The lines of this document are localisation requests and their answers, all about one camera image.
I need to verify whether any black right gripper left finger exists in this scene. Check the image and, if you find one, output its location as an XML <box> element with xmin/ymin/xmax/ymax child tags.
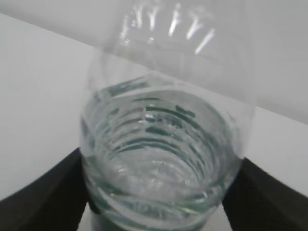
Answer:
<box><xmin>0</xmin><ymin>149</ymin><xmax>99</xmax><ymax>231</ymax></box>

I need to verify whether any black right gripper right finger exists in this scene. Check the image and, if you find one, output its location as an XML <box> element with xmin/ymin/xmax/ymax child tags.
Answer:
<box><xmin>222</xmin><ymin>158</ymin><xmax>308</xmax><ymax>231</ymax></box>

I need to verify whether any clear green-label water bottle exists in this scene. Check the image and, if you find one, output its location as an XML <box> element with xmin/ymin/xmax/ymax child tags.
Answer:
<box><xmin>80</xmin><ymin>0</ymin><xmax>255</xmax><ymax>231</ymax></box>

